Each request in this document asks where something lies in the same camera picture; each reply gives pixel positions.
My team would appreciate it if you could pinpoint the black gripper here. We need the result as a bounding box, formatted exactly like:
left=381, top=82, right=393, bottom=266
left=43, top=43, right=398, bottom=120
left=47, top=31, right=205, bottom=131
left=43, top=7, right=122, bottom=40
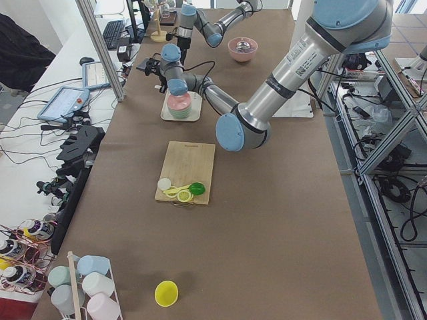
left=158, top=72, right=167, bottom=93
left=177, top=36, right=191, bottom=65

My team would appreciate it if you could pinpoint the small pink bowl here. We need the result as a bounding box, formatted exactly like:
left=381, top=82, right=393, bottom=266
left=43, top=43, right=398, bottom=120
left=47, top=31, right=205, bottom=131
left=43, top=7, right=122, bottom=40
left=167, top=93, right=191, bottom=109

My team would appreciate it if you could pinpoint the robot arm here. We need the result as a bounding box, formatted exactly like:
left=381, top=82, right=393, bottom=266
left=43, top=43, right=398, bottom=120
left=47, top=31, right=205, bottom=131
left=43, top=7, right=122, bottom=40
left=159, top=1, right=393, bottom=152
left=175, top=0, right=263, bottom=64

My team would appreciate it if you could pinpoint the middle green bowl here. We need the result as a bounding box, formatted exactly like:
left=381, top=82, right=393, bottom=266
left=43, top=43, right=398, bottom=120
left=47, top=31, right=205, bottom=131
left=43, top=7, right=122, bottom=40
left=168, top=110, right=191, bottom=119

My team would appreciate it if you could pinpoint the green bowl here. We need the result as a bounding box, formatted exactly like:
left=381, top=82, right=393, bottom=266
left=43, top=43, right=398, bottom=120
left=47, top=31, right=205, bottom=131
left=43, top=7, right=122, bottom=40
left=168, top=110, right=191, bottom=119
left=170, top=115, right=190, bottom=121
left=167, top=107, right=191, bottom=115

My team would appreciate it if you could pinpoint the top green bowl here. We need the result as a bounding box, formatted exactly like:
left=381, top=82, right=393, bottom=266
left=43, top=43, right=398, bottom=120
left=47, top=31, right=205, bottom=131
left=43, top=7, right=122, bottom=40
left=167, top=107, right=191, bottom=115

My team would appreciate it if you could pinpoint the bottom green bowl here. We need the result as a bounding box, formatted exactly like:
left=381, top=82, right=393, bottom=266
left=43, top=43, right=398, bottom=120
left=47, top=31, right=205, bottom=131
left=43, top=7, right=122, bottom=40
left=170, top=115, right=190, bottom=121

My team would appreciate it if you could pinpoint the large pink bowl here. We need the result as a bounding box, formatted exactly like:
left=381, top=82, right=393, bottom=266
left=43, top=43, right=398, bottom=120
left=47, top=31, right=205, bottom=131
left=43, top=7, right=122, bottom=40
left=228, top=37, right=258, bottom=62

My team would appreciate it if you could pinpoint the yellow plastic spoon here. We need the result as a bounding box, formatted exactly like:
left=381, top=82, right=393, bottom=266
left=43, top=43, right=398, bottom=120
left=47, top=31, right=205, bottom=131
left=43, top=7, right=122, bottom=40
left=163, top=185, right=190, bottom=194

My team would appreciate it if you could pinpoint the wooden mug tree stand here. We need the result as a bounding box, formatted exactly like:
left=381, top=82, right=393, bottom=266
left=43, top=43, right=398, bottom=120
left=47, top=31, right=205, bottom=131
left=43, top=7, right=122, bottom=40
left=143, top=1, right=167, bottom=43

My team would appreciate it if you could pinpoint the grey folded cloth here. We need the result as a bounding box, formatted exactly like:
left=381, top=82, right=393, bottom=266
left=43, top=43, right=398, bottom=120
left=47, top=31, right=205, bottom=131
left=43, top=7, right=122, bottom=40
left=136, top=58, right=149, bottom=71

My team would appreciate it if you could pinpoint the cream serving tray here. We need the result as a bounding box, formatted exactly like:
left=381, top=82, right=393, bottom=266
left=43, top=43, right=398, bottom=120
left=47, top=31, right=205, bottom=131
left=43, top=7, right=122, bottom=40
left=160, top=89, right=202, bottom=122

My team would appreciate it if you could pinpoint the black power adapter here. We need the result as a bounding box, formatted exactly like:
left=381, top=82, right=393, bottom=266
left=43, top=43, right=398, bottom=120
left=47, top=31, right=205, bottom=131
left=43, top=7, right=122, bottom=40
left=116, top=37, right=132, bottom=62

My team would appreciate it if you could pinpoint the black keyboard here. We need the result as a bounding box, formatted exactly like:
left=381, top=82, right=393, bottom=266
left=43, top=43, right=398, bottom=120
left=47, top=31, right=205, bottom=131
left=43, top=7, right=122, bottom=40
left=102, top=20, right=124, bottom=51

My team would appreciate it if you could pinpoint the bamboo cutting board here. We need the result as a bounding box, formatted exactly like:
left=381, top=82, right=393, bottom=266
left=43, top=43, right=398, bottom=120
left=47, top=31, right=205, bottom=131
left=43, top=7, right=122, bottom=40
left=159, top=141, right=216, bottom=205

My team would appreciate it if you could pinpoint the black computer mouse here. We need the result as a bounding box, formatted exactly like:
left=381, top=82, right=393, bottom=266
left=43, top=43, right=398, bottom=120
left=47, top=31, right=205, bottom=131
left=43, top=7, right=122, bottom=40
left=79, top=57, right=95, bottom=66

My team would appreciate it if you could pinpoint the blue teach pendant tablet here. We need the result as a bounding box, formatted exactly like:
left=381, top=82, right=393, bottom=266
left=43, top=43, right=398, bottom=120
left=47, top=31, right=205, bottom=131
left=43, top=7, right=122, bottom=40
left=37, top=86, right=90, bottom=123

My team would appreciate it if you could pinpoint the green lime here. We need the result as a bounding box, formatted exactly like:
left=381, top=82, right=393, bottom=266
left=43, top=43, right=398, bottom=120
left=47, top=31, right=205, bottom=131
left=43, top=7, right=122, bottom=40
left=189, top=182, right=206, bottom=195

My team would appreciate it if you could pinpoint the black tool holder stand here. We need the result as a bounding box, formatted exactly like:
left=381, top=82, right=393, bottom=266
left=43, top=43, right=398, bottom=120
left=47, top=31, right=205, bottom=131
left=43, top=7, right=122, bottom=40
left=36, top=125, right=105, bottom=255

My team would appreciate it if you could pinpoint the lemon slice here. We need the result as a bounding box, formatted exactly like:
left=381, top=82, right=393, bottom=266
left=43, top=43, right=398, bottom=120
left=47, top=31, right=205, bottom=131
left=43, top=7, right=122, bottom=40
left=165, top=193, right=177, bottom=201

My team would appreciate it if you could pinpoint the lemon half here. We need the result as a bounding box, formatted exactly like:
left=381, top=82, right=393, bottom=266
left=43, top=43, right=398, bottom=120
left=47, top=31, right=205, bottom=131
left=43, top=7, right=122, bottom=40
left=176, top=189, right=193, bottom=203

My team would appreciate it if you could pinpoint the blue plastic cup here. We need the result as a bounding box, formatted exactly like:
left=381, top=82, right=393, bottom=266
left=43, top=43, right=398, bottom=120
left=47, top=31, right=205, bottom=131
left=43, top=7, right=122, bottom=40
left=77, top=255, right=109, bottom=276

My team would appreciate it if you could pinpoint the white plastic cup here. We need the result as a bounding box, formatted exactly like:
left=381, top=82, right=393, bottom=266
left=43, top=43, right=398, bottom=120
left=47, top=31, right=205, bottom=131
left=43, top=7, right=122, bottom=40
left=82, top=272, right=115, bottom=297

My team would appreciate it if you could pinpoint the green plastic cup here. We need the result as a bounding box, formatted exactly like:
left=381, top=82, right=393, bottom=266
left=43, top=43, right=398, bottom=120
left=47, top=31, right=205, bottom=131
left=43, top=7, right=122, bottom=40
left=47, top=266, right=71, bottom=288

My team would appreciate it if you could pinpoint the pink plastic cup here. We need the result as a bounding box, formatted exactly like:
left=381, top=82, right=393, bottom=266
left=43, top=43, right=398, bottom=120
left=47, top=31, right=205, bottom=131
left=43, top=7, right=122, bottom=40
left=87, top=293, right=120, bottom=320

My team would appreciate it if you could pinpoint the grey plastic cup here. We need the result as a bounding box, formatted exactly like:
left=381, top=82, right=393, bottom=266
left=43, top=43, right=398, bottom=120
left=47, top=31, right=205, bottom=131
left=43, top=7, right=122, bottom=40
left=51, top=285, right=75, bottom=315

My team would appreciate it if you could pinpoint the aluminium frame post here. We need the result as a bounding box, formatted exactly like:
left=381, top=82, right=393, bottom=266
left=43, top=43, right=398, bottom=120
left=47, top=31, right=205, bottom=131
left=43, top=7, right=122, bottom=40
left=75, top=0, right=125, bottom=103

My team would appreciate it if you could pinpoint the wooden cup rack post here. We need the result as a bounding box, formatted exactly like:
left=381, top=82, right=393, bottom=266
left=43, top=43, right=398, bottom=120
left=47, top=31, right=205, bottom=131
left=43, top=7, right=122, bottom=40
left=67, top=251, right=81, bottom=320

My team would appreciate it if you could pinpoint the copper wire bottle basket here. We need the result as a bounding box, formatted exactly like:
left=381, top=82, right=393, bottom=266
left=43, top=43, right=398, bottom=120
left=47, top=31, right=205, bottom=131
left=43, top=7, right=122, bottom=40
left=1, top=219, right=55, bottom=295

